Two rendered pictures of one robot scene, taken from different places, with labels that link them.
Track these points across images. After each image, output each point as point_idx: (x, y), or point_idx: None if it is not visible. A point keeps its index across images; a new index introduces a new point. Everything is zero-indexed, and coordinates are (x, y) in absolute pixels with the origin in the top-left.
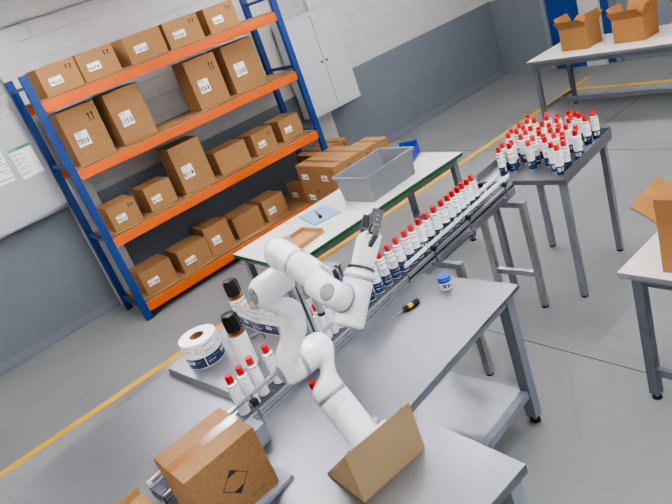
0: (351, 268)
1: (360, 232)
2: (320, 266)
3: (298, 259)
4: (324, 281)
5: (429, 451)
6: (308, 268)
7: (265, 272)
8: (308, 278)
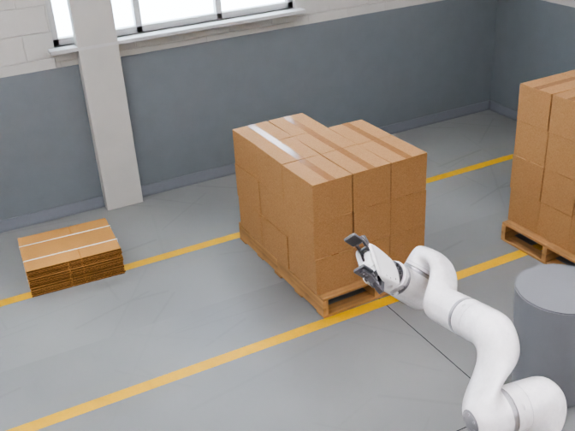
0: (399, 262)
1: (375, 271)
2: (431, 264)
3: (459, 293)
4: (429, 248)
5: None
6: (448, 287)
7: (530, 383)
8: (447, 260)
